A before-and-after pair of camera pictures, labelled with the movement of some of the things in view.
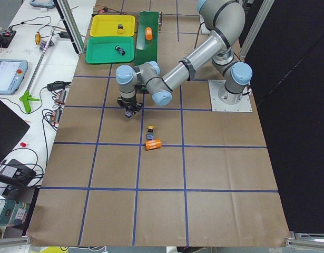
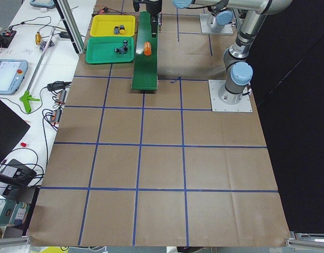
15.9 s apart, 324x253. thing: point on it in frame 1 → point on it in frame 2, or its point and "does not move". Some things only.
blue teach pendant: [8, 75] does not move
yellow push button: [120, 28] does not move
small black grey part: [128, 114] → [125, 47]
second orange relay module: [56, 116] does not move
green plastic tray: [108, 49] does not move
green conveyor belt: [146, 51] does not move
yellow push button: [150, 135] → [116, 29]
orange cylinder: [153, 144] → [147, 48]
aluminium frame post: [70, 26] does not move
